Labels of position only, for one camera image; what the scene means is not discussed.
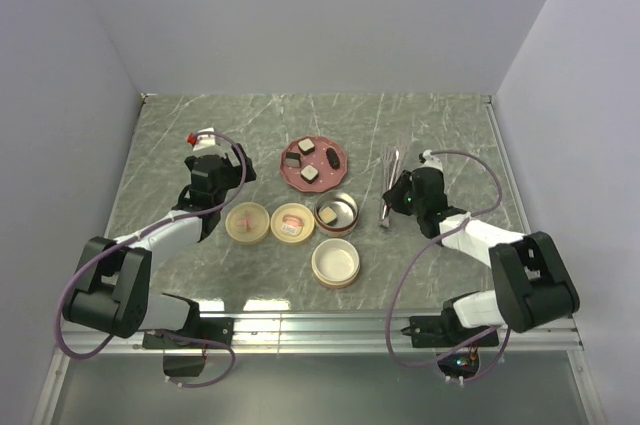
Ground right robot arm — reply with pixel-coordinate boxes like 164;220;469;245
383;167;580;345

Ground sushi piece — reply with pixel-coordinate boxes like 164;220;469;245
318;206;338;226
300;165;319;183
283;152;301;168
297;138;315;155

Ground pink dotted plate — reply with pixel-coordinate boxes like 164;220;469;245
279;135;348;193

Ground black spiky sea cucumber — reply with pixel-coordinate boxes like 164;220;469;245
326;147;341;170

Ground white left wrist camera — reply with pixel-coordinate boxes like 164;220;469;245
187;127;224;156

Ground steel lunch box tier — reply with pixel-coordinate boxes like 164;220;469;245
314;190;359;238

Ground sushi piece front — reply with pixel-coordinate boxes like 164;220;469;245
300;165;319;183

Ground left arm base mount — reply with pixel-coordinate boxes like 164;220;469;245
142;317;235;350

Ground cream lid with pink knob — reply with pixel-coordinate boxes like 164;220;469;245
225;202;270;245

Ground cream lid with barcode label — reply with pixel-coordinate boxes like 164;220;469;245
270;203;315;244

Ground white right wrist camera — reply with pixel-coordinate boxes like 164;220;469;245
419;150;443;172

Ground metal tongs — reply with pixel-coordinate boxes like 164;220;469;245
379;143;409;229

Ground sushi piece back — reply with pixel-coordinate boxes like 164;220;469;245
297;138;315;155

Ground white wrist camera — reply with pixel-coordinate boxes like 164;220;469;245
187;127;224;156
419;150;443;172

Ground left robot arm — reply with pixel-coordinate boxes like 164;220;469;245
57;142;257;338

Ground cream lunch box tier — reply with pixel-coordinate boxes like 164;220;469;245
311;238;360;289

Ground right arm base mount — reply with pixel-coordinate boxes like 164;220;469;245
401;311;488;349

